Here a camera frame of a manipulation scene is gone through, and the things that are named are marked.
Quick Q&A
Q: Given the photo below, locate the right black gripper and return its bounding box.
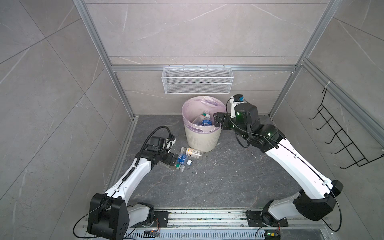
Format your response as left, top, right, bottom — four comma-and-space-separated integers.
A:
213, 112, 250, 142

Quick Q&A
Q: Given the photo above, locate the small blue label bottle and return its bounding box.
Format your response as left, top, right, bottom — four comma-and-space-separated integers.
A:
177, 153, 193, 166

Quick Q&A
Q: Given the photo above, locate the green band clear bottle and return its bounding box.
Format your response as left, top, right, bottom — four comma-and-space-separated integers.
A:
161, 162, 185, 172

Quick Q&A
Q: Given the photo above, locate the blue label water bottle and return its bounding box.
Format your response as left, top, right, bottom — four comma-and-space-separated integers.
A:
202, 114, 212, 127

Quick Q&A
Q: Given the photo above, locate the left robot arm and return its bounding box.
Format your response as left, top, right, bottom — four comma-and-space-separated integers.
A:
87, 135, 176, 240

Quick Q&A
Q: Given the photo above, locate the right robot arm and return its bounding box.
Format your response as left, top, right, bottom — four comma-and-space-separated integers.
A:
214, 102, 344, 226

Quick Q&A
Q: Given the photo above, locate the cream ribbed trash bin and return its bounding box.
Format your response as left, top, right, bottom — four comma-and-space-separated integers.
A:
183, 118, 222, 153

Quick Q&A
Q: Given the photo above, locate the pink bin liner bag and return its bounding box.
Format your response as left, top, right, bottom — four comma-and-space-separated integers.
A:
182, 96, 226, 126

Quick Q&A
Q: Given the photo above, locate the orange white label bottle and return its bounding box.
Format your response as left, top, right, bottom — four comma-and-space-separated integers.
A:
181, 147, 203, 159

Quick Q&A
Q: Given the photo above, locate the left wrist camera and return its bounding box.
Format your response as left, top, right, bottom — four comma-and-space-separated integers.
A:
165, 135, 176, 153

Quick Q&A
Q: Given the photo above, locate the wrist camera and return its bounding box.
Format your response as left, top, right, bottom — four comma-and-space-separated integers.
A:
165, 135, 176, 153
230, 94, 245, 118

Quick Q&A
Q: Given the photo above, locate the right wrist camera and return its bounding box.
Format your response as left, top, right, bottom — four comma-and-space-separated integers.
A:
230, 94, 245, 118

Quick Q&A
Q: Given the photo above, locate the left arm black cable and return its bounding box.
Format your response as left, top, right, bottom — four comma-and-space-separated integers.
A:
133, 125, 172, 169

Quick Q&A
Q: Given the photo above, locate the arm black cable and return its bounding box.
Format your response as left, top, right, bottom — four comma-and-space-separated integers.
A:
133, 125, 172, 169
224, 97, 271, 149

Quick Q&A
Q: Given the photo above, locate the white wire mesh basket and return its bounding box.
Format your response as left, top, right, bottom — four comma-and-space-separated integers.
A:
162, 67, 234, 95

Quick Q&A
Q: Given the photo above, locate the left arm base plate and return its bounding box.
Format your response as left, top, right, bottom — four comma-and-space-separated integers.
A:
134, 211, 170, 229

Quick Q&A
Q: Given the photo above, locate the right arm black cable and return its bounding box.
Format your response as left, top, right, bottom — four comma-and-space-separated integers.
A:
224, 97, 271, 149

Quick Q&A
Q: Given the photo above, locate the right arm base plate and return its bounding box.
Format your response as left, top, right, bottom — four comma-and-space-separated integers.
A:
245, 210, 289, 227

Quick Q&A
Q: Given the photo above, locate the aluminium mounting rail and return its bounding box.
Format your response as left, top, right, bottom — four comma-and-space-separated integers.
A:
89, 209, 331, 232

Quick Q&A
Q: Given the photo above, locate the black wire hook rack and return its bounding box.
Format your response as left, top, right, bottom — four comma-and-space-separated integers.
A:
308, 89, 384, 170

